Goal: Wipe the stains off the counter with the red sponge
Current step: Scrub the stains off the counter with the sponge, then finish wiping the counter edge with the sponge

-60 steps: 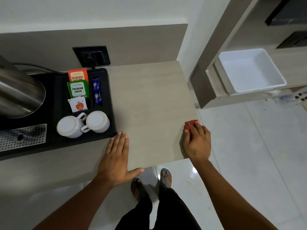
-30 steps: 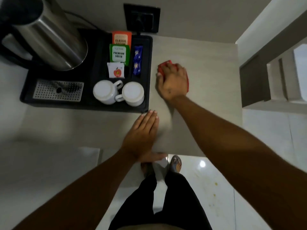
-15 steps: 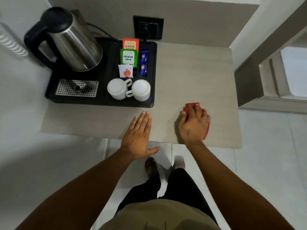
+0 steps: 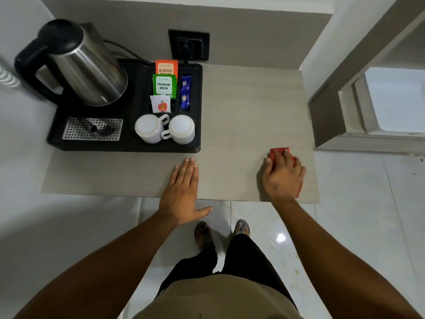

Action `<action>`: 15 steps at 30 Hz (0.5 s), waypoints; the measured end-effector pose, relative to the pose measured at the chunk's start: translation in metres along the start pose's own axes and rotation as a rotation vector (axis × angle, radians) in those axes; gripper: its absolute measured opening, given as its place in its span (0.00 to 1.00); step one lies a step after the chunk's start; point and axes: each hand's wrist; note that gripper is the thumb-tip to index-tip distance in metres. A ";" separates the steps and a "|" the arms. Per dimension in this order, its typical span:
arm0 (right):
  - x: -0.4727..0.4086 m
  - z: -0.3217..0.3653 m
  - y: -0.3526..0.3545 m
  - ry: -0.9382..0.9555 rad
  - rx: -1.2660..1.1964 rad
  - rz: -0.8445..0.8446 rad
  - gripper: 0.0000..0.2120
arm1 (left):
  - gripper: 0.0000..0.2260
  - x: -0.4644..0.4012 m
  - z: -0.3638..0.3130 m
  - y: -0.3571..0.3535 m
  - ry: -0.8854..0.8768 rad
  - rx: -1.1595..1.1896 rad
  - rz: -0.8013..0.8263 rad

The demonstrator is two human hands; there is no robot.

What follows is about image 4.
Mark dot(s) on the red sponge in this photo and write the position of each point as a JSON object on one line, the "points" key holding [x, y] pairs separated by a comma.
{"points": [[276, 151]]}

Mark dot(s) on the person's right forearm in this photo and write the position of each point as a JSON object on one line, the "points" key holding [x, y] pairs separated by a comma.
{"points": [[332, 262]]}

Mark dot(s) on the person's sandal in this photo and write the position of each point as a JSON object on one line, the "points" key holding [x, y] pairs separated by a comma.
{"points": [[202, 234], [241, 227]]}

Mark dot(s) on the black kettle tray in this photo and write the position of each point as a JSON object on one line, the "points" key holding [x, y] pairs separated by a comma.
{"points": [[132, 109]]}

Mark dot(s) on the beige wooden countertop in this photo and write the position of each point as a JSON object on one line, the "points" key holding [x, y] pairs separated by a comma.
{"points": [[239, 122]]}

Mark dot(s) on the white apple print packet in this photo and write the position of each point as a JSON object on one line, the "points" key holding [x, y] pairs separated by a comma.
{"points": [[160, 104]]}

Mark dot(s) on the stainless steel electric kettle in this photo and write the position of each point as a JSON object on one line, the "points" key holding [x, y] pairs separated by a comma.
{"points": [[86, 73]]}

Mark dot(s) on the person's beige shirt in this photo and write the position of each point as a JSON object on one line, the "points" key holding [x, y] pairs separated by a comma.
{"points": [[215, 299]]}

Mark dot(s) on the person's left hand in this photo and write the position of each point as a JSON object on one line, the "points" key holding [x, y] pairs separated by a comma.
{"points": [[181, 192]]}

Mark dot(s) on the person's left forearm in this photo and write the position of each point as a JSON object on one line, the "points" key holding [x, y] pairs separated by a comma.
{"points": [[99, 272]]}

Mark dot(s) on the person's right sandal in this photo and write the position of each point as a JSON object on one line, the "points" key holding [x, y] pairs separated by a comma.
{"points": [[241, 227]]}

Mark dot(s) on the orange tea packet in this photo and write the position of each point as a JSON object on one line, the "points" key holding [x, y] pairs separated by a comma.
{"points": [[166, 68]]}

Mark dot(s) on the blue sachet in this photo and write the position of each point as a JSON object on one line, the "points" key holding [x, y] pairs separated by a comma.
{"points": [[185, 101], [186, 83]]}

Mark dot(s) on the white ceramic cup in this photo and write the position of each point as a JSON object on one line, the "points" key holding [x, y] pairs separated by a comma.
{"points": [[181, 129], [147, 128]]}

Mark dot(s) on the green tea packet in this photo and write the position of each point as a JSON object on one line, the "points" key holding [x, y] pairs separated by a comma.
{"points": [[164, 86]]}

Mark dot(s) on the person's black trousers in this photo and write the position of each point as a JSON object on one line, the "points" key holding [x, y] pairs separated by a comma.
{"points": [[245, 259]]}

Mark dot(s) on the person's right hand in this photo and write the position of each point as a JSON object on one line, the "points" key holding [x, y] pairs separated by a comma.
{"points": [[282, 179]]}

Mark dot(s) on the black wall socket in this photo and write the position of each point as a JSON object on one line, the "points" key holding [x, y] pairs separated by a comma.
{"points": [[189, 43]]}

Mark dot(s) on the white plastic tray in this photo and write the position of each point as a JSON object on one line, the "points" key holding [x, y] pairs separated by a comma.
{"points": [[395, 99]]}

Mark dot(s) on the perforated metal drip grate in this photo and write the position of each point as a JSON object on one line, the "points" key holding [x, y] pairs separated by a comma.
{"points": [[73, 132]]}

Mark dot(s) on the person's left sandal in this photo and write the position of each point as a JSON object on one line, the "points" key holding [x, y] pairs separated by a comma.
{"points": [[202, 234]]}

